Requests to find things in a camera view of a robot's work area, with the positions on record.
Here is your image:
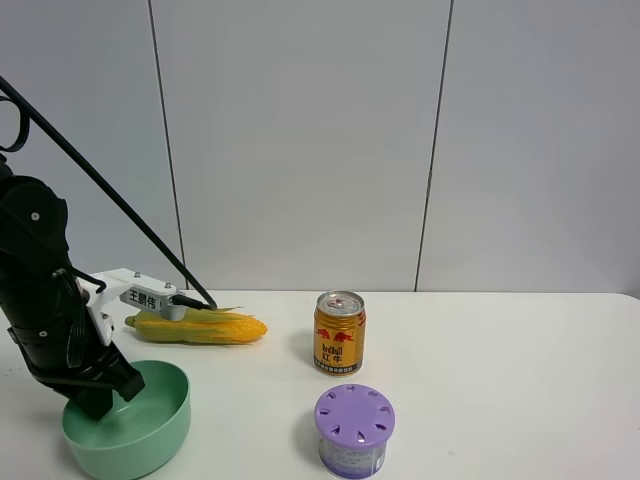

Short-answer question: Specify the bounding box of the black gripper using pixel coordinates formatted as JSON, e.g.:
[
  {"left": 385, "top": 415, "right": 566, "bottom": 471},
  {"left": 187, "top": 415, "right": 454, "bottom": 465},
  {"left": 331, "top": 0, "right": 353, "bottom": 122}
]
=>
[{"left": 7, "top": 279, "right": 145, "bottom": 421}]

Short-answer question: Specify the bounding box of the green plastic bowl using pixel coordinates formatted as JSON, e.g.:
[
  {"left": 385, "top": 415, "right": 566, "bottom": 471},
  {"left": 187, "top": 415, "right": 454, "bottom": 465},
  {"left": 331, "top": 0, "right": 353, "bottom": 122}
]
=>
[{"left": 61, "top": 360, "right": 191, "bottom": 479}]

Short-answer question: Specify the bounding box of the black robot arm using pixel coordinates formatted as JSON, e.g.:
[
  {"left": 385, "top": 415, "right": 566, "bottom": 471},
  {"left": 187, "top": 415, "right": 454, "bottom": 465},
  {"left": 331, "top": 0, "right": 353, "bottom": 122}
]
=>
[{"left": 1, "top": 165, "right": 144, "bottom": 420}]

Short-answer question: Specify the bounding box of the toy corn cob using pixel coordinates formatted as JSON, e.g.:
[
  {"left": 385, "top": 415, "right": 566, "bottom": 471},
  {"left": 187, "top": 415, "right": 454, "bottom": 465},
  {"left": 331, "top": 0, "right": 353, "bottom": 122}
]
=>
[{"left": 125, "top": 307, "right": 268, "bottom": 345}]

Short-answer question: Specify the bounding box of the gold Red Bull can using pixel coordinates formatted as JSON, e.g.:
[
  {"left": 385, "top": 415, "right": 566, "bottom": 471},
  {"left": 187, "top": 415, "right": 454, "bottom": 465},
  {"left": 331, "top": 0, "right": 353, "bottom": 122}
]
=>
[{"left": 313, "top": 290, "right": 366, "bottom": 377}]

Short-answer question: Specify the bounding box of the purple lid air freshener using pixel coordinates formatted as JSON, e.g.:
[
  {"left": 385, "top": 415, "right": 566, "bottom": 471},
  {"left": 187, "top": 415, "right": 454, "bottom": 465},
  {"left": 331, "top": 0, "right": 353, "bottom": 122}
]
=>
[{"left": 314, "top": 384, "right": 395, "bottom": 479}]

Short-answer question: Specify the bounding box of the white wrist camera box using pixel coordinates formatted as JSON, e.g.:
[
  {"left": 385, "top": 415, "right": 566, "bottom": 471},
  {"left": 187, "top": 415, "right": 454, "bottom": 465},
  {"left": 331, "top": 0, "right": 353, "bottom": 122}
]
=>
[{"left": 77, "top": 268, "right": 186, "bottom": 346}]

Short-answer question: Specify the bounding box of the black camera cable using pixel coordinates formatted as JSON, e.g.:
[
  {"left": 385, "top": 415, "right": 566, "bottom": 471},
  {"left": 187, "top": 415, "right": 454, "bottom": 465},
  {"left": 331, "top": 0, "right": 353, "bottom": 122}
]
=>
[{"left": 0, "top": 74, "right": 219, "bottom": 312}]

